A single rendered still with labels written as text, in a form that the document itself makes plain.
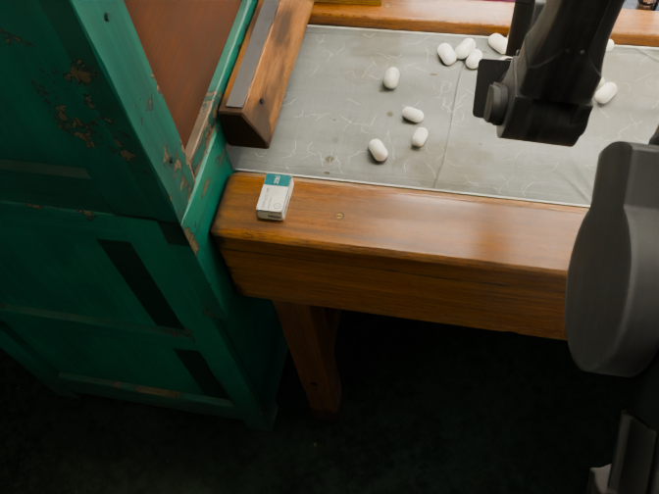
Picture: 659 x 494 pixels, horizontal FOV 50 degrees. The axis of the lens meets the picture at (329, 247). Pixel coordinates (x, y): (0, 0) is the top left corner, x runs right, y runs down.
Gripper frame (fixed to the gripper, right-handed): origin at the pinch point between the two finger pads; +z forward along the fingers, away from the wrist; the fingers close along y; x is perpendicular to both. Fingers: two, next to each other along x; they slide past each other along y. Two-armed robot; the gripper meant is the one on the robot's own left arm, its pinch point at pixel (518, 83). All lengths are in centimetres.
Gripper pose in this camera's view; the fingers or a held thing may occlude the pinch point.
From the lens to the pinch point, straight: 92.6
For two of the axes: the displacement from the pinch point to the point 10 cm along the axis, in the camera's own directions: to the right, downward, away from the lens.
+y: -9.8, -1.2, 1.8
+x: -0.5, 9.4, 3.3
